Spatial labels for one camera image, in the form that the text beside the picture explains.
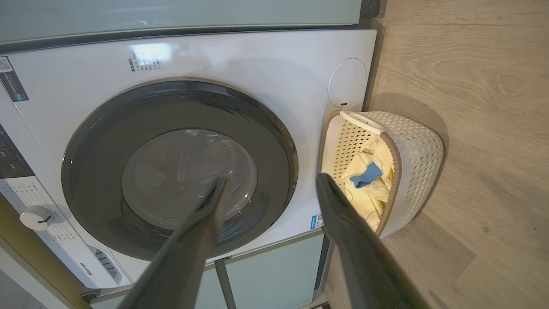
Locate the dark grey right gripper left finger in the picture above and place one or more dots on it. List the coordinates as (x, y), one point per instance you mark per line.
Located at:
(180, 266)

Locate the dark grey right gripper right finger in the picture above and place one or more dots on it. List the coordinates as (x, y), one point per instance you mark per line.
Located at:
(364, 266)

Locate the pale yellow printed garment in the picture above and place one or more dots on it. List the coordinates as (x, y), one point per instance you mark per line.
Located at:
(369, 202)

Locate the small blue garment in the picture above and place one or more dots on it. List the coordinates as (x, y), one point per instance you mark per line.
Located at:
(364, 176)

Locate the round black glass washer door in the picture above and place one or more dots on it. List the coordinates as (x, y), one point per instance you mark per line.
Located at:
(107, 150)

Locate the white round appliance knob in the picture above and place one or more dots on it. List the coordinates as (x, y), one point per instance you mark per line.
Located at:
(36, 217)

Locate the white front-load washing machine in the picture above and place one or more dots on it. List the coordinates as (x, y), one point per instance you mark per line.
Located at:
(257, 64)

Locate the dark grey cabinet plinth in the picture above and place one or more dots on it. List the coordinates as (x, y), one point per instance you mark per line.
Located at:
(321, 266)
(369, 8)

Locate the blue energy label sticker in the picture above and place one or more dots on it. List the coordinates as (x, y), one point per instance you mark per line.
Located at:
(316, 221)

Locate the cream perforated laundry basket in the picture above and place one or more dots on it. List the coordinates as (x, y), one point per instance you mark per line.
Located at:
(420, 150)

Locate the round white filter cover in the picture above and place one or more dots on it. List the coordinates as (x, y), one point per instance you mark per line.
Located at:
(347, 81)

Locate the dark info sticker with code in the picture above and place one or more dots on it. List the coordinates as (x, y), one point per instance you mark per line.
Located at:
(13, 86)

